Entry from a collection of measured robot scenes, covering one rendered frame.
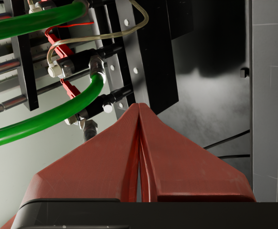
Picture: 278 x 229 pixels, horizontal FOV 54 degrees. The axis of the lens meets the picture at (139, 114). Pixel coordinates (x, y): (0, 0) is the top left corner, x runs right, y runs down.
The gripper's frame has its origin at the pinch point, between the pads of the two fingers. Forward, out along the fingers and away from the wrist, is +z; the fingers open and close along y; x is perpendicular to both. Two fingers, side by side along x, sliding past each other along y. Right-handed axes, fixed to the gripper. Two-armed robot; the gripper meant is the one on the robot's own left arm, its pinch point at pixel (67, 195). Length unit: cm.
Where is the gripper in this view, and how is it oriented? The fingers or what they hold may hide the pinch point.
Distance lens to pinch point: 29.8
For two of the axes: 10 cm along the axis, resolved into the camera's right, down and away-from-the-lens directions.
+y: 1.7, 7.3, 6.7
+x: 9.8, -1.3, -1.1
